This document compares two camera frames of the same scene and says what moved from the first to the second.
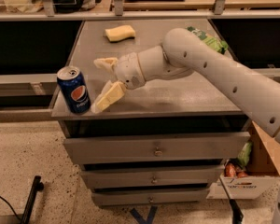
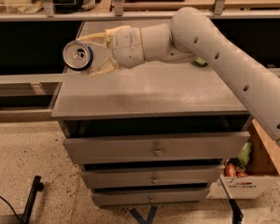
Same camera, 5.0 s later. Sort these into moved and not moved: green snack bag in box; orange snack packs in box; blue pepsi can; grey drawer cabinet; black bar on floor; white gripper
Moved: blue pepsi can; white gripper
Not moved: orange snack packs in box; black bar on floor; green snack bag in box; grey drawer cabinet
